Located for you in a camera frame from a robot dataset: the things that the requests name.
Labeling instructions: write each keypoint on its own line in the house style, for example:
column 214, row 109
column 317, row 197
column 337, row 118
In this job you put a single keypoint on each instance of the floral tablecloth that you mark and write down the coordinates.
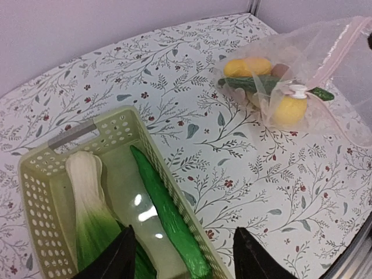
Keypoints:
column 303, row 197

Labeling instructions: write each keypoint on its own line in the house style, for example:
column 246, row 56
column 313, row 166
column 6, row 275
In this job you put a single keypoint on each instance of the aluminium front rail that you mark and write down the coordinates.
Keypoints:
column 355, row 261

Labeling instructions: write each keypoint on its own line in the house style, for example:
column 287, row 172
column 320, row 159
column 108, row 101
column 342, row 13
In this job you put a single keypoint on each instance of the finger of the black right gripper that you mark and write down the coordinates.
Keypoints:
column 369, row 40

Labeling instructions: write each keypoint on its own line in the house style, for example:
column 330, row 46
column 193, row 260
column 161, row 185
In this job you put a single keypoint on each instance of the right aluminium corner post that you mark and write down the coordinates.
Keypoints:
column 253, row 7

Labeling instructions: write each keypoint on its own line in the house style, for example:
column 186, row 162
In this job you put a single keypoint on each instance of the green white bok choy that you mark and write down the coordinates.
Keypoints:
column 96, row 227

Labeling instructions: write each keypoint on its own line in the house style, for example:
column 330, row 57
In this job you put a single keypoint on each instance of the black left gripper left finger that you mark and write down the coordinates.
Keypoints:
column 116, row 261

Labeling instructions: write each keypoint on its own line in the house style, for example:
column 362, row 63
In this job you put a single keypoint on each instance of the pale green perforated basket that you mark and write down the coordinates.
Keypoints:
column 49, row 202

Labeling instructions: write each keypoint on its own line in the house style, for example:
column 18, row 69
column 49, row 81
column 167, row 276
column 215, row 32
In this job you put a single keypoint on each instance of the yellow orange mango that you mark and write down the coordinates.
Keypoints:
column 257, row 66

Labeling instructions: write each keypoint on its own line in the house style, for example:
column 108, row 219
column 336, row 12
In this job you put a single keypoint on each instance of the bright green cucumber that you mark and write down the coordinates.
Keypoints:
column 172, row 221

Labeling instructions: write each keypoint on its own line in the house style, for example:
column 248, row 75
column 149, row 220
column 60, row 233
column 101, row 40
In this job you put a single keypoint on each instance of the dark green cucumber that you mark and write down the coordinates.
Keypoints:
column 268, row 82

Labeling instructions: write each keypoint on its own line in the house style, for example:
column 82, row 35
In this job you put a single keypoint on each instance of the brown potato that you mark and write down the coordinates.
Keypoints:
column 279, row 70

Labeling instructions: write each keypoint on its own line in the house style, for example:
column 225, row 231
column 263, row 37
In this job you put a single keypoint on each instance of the clear zip top bag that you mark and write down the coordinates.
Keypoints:
column 334, row 56

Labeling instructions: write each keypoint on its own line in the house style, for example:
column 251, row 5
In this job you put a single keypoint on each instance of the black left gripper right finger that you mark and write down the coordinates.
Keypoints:
column 251, row 260

